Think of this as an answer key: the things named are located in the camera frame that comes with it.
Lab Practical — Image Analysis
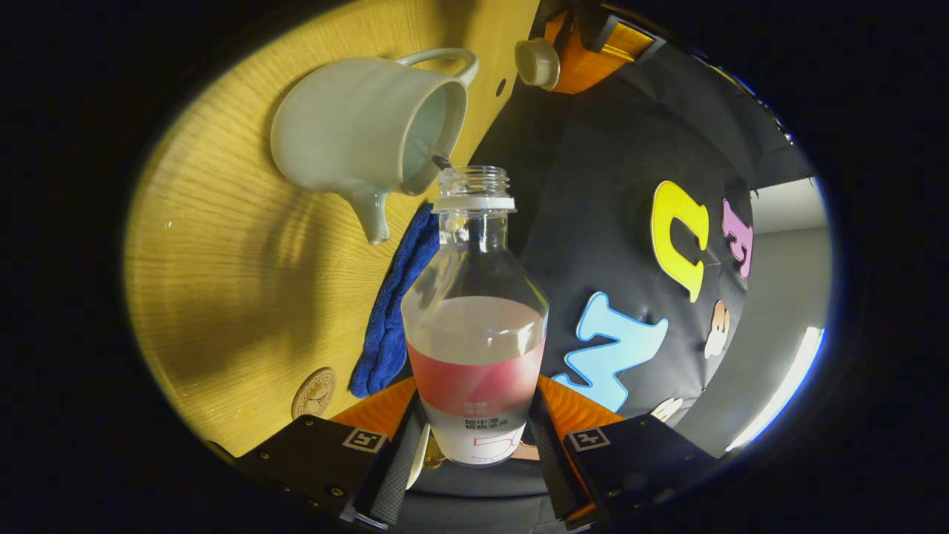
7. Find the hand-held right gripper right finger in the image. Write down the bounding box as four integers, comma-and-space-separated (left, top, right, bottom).
526, 375, 718, 531

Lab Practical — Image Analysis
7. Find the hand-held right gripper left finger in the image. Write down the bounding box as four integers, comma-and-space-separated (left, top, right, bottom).
234, 375, 432, 531

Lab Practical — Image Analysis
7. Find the round brown coaster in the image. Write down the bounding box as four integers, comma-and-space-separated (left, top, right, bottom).
291, 367, 337, 421

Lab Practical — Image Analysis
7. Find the clear water bottle pink label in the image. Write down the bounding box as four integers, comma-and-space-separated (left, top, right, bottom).
401, 165, 550, 468

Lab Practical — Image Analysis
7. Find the white ceramic teacup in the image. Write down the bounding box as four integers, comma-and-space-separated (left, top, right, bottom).
269, 48, 480, 245

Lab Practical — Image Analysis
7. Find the blue towel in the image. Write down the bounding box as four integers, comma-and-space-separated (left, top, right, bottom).
349, 202, 442, 399

